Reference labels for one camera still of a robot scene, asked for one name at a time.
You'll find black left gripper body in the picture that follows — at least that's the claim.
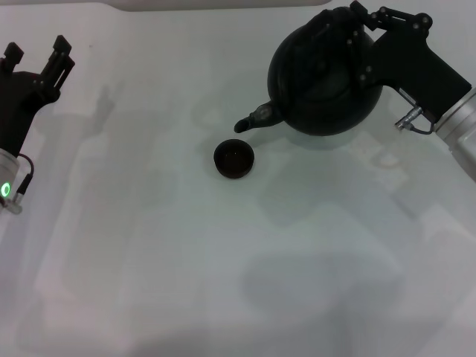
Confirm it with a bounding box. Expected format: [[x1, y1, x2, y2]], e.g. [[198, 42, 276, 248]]
[[0, 70, 61, 158]]

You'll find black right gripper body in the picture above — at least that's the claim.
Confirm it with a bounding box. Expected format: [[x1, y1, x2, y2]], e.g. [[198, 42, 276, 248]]
[[366, 28, 474, 120]]

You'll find black round teapot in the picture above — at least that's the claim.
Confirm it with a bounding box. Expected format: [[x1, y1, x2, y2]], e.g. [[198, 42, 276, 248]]
[[233, 6, 385, 138]]

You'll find small black teacup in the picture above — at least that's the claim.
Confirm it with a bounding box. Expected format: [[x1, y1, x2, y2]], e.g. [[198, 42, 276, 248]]
[[213, 138, 256, 181]]

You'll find right wrist cable with connector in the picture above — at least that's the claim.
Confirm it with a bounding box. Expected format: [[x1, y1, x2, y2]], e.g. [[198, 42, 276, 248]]
[[393, 105, 437, 135]]

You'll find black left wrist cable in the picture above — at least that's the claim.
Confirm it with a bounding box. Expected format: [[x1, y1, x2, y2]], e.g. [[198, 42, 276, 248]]
[[6, 152, 36, 215]]

